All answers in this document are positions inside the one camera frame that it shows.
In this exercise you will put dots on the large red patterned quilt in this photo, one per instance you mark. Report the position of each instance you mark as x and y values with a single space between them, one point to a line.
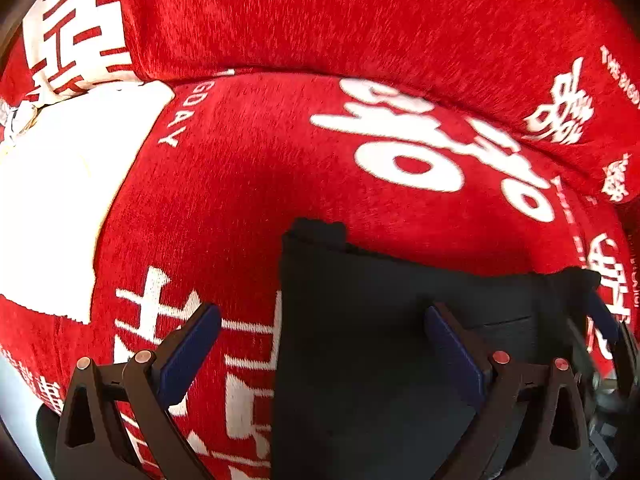
563 74

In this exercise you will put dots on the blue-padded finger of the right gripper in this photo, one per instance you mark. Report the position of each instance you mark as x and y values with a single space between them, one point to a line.
602 318

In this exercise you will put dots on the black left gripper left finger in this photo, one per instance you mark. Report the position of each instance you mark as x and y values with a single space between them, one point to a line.
92 442

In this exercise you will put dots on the red patterned bed cover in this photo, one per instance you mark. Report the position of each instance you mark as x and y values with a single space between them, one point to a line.
127 207

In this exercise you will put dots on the black fleece-lined pants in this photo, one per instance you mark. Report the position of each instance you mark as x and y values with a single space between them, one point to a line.
359 392

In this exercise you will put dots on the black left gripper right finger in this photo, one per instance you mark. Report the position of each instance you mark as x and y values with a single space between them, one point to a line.
529 421

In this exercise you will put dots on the crumpled white plastic wrapper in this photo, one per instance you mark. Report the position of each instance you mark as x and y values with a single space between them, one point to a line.
15 120

